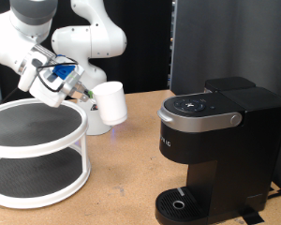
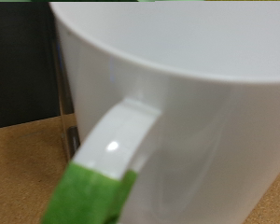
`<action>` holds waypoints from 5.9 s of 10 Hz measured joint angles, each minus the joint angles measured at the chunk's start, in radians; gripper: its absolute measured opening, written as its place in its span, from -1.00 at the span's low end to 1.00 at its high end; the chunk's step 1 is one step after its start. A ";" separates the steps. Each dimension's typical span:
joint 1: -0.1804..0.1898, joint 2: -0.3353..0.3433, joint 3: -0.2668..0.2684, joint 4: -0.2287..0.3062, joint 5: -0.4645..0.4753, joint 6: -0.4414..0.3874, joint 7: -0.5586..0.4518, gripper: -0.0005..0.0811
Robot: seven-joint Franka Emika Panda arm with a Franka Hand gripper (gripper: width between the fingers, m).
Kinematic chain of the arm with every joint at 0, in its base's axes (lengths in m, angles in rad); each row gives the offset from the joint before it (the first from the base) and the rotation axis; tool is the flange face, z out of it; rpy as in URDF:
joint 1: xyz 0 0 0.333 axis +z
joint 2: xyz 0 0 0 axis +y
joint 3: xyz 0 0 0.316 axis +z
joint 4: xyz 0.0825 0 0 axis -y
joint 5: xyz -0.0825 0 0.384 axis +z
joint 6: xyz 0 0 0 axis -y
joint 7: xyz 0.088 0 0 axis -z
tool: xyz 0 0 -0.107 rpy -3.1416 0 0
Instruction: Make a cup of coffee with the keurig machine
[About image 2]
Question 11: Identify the white mug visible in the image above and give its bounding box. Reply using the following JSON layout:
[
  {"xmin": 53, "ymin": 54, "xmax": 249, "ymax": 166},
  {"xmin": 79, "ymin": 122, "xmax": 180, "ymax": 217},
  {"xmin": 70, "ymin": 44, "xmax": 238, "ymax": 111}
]
[{"xmin": 40, "ymin": 1, "xmax": 280, "ymax": 224}]

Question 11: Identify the black Keurig coffee machine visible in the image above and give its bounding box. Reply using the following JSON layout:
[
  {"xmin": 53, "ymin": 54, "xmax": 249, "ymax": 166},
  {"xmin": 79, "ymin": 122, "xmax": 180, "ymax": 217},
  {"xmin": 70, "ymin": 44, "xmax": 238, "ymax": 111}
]
[{"xmin": 50, "ymin": 40, "xmax": 82, "ymax": 162}]

